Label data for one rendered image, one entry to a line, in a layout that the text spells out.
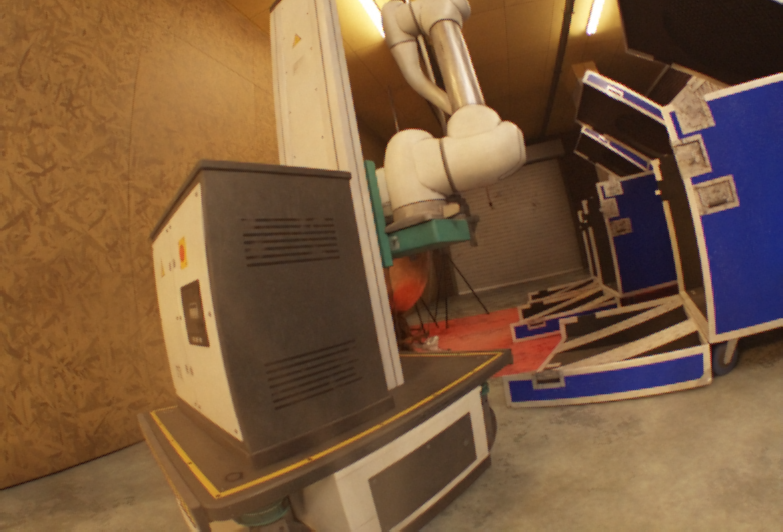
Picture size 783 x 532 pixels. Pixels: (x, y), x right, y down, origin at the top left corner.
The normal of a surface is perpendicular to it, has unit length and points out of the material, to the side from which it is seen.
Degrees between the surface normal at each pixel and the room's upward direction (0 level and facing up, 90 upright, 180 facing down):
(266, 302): 90
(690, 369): 90
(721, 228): 90
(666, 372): 90
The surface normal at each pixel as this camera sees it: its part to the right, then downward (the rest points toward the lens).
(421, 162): -0.29, -0.08
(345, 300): 0.71, -0.22
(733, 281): -0.62, 0.02
